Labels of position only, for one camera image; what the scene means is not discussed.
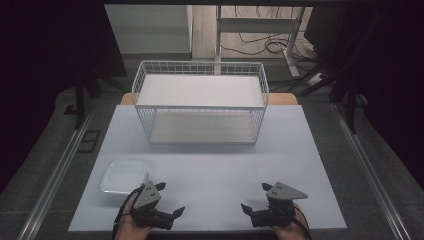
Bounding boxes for black metal stand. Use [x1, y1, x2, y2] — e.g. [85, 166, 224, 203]
[328, 64, 369, 135]
[73, 64, 132, 132]

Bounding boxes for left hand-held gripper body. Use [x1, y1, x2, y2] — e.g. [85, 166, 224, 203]
[129, 180, 175, 231]

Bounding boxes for white metal desk frame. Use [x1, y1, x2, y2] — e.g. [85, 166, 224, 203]
[214, 4, 306, 79]

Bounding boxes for person's right hand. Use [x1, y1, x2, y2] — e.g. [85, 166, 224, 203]
[270, 208, 310, 240]

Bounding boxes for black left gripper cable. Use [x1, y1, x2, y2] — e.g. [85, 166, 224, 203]
[112, 185, 146, 240]

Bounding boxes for aluminium rail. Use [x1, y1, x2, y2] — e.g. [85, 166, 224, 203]
[332, 101, 414, 240]
[16, 99, 98, 240]

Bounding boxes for wooden table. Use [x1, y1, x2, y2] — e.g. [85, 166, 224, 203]
[119, 92, 300, 107]

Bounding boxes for white rectangular dish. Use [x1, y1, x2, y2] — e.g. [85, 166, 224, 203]
[99, 159, 150, 196]

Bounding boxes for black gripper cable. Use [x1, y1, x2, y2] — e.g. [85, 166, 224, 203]
[292, 203, 313, 240]
[112, 185, 146, 240]

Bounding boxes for white wire two-tier rack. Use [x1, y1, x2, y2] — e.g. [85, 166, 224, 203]
[131, 60, 270, 146]

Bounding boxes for tangle of black floor cables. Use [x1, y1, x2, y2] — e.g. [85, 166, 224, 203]
[219, 5, 323, 58]

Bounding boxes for dark curtain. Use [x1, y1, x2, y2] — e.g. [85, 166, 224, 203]
[0, 0, 128, 196]
[303, 0, 424, 192]

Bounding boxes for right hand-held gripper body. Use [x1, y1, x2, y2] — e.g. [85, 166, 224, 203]
[250, 181, 308, 229]

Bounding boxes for white cabinet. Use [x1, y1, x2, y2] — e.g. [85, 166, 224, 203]
[104, 4, 195, 62]

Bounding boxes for person's left hand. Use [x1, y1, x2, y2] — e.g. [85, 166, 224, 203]
[114, 213, 154, 240]

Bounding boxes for black rectangular floor frame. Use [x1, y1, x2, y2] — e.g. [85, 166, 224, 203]
[76, 130, 101, 154]

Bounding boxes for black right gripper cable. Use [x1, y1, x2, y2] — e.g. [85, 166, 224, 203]
[292, 203, 313, 240]

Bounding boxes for white power strip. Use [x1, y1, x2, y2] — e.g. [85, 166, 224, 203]
[307, 72, 324, 86]

